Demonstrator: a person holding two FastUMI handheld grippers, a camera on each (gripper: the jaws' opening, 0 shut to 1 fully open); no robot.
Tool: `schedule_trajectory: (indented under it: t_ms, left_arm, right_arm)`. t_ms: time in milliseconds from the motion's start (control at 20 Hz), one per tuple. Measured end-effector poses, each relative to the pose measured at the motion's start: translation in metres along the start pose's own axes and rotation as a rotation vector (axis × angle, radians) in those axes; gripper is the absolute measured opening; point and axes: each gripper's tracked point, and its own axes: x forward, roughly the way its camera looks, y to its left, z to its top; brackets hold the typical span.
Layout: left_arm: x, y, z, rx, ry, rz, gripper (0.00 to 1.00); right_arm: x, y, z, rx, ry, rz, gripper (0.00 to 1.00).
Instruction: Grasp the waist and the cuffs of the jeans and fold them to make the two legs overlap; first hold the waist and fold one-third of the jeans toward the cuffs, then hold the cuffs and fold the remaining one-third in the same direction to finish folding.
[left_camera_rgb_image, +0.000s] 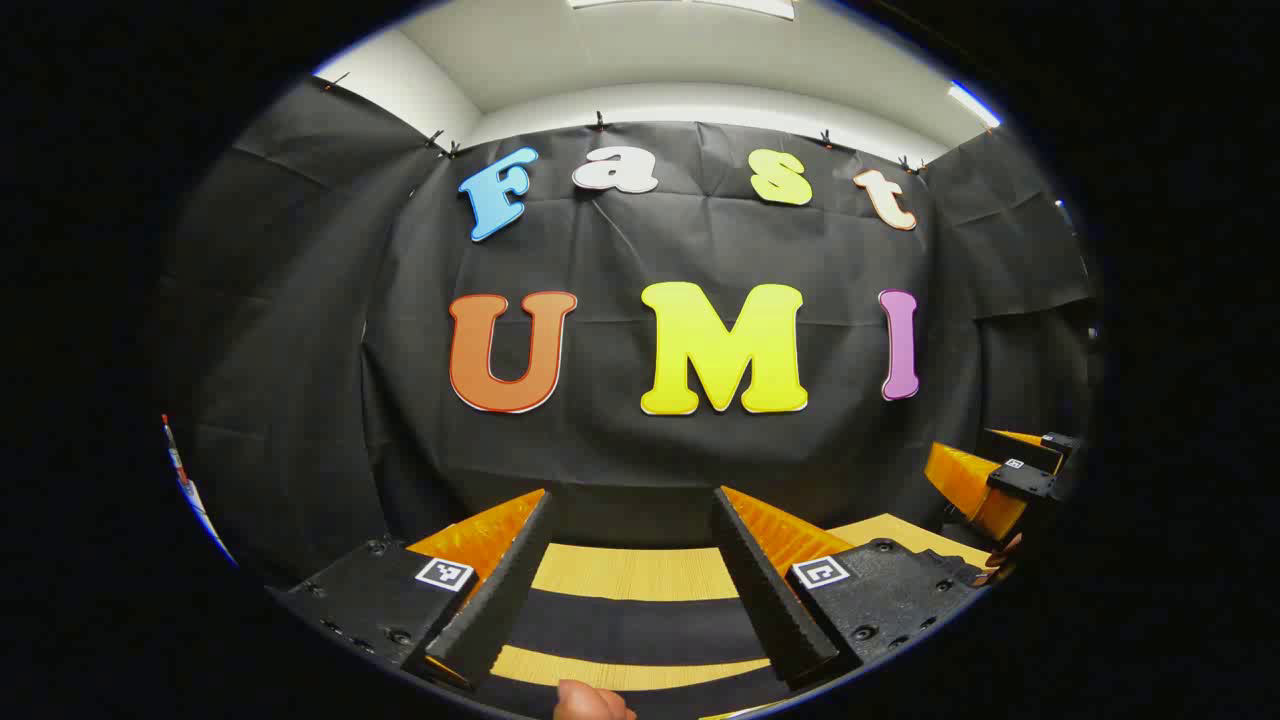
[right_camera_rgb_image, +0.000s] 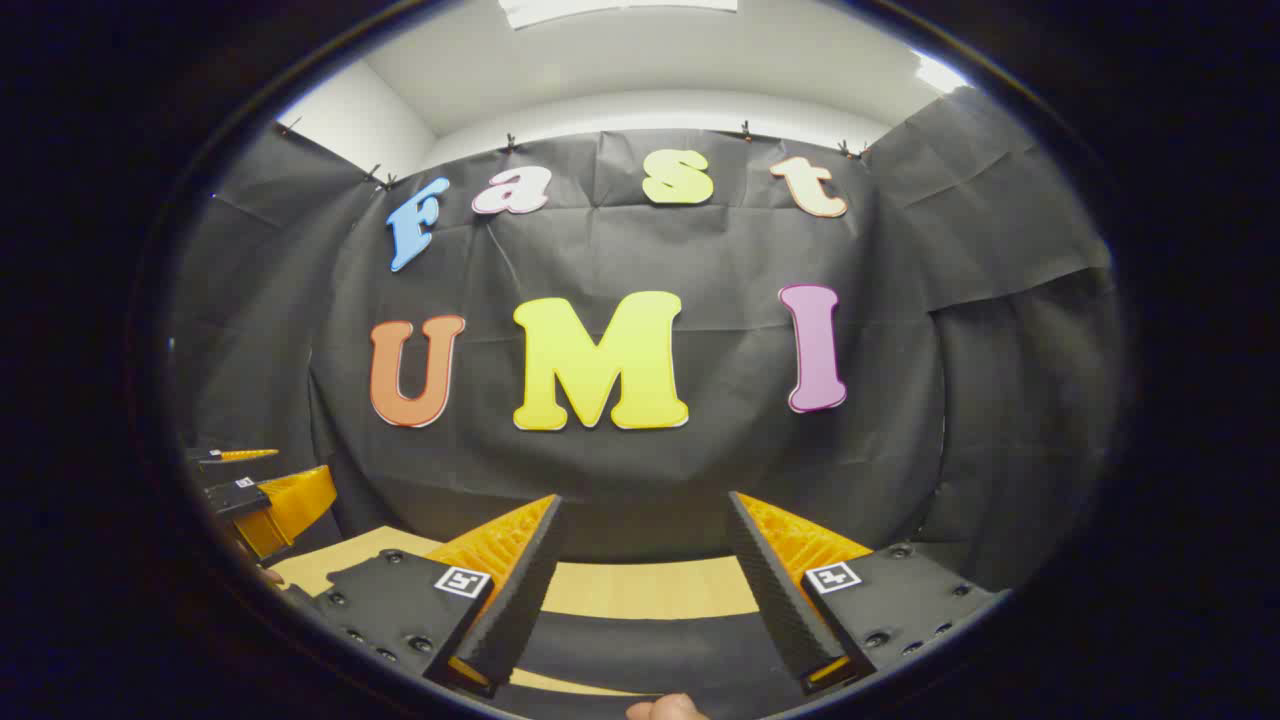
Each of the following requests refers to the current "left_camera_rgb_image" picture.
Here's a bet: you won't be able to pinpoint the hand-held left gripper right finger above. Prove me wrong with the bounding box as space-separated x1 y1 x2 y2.
710 486 991 693

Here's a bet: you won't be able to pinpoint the white red blue sign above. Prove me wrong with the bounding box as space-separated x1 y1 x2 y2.
160 413 238 566

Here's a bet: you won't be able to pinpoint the ceiling light panel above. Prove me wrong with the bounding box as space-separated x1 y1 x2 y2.
946 80 1003 131
568 0 798 21

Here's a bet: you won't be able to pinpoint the dark grey jeans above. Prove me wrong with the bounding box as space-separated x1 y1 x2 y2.
470 588 836 720

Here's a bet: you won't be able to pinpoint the black backdrop cloth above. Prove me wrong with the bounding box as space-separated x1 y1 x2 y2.
160 75 1101 591

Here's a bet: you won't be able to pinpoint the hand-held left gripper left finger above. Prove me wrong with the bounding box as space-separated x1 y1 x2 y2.
268 488 557 693

